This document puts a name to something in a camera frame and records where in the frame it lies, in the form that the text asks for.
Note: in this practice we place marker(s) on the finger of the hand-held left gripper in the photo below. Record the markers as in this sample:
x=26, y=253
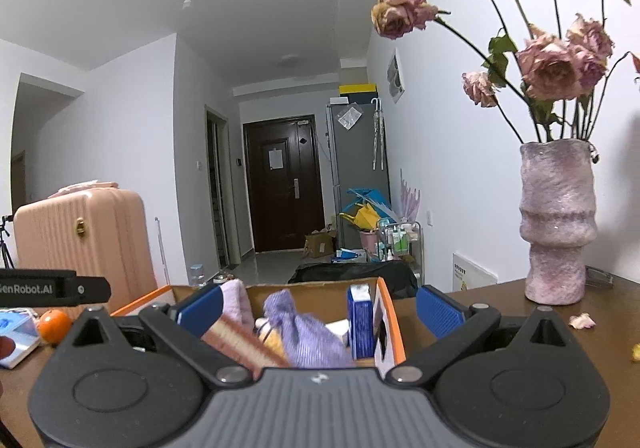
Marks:
x=95, y=289

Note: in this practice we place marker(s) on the fallen rose petal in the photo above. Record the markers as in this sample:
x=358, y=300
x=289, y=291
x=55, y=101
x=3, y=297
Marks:
x=582, y=321

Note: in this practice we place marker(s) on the scattered yellow crumbs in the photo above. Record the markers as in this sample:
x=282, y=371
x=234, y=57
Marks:
x=636, y=353

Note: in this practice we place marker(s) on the pink cloth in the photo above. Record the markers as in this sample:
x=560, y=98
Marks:
x=82, y=188

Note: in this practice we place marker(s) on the dark brown door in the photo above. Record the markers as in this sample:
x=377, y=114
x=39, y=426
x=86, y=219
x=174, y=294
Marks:
x=282, y=188

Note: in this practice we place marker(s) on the pink textured vase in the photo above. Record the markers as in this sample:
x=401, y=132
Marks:
x=557, y=228

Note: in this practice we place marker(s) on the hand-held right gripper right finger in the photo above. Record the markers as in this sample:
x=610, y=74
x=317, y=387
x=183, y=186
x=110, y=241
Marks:
x=437, y=310

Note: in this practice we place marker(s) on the purple knit pouch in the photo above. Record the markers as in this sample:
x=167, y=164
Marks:
x=310, y=338

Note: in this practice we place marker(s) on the orange cardboard box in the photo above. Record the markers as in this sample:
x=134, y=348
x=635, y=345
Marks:
x=390, y=328

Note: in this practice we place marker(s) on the person's left hand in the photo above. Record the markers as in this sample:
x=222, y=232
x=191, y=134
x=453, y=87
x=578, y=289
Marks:
x=6, y=348

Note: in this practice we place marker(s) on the eyeglasses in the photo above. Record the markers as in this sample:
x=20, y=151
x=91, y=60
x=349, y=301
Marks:
x=599, y=275

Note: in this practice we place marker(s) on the purple feather decoration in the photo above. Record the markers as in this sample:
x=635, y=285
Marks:
x=411, y=198

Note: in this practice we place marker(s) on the black covered chair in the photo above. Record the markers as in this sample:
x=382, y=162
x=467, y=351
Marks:
x=350, y=273

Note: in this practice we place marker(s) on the blue wet wipes pack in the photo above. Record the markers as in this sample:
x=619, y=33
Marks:
x=17, y=335

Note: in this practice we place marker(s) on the blue and white packet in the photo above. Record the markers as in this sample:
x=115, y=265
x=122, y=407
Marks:
x=360, y=323

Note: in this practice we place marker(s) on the metal cart with bottles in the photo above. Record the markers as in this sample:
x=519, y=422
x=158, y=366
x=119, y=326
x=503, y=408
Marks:
x=400, y=243

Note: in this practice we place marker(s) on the pink ribbed suitcase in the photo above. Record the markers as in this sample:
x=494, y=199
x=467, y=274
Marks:
x=85, y=248

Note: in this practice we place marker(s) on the blue floor bag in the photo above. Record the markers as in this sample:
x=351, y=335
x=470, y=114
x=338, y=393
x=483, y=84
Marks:
x=349, y=256

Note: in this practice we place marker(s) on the grey refrigerator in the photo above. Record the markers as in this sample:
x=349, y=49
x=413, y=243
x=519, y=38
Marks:
x=357, y=163

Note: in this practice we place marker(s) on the pink bucket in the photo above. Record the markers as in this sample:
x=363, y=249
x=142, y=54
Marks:
x=370, y=241

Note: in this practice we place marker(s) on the pale purple plush headband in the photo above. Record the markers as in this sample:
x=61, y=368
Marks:
x=237, y=303

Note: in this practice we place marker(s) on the leaning white board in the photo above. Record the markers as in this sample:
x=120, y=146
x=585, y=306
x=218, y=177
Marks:
x=475, y=273

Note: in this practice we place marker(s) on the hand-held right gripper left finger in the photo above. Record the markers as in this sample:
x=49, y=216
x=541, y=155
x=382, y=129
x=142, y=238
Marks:
x=200, y=310

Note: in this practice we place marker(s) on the yellow and black box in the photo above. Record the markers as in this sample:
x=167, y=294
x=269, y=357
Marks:
x=359, y=92

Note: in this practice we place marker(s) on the white mop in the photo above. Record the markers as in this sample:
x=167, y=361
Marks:
x=161, y=253

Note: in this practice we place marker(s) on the clear plastic bag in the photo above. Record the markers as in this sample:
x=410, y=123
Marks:
x=349, y=116

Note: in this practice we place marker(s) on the yellow and white plush toy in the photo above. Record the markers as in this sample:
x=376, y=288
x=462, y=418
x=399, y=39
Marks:
x=272, y=340

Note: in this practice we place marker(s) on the folded clear umbrella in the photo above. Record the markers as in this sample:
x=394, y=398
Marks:
x=378, y=133

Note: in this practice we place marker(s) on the dried pink roses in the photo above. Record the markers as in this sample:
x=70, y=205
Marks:
x=550, y=63

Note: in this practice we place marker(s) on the pet water dispenser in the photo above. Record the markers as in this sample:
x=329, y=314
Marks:
x=197, y=274

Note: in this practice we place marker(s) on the orange fruit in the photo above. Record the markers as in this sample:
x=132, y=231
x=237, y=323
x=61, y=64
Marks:
x=54, y=326

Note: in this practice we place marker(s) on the blue folded frame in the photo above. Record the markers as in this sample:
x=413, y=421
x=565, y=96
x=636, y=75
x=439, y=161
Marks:
x=370, y=198

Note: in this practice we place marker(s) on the pink sponge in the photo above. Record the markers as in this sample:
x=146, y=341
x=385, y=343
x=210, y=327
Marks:
x=245, y=343

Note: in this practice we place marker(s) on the brown floor carton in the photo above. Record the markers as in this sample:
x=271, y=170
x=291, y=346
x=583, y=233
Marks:
x=320, y=244

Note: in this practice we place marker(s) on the black tripod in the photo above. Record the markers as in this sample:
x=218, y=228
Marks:
x=5, y=243

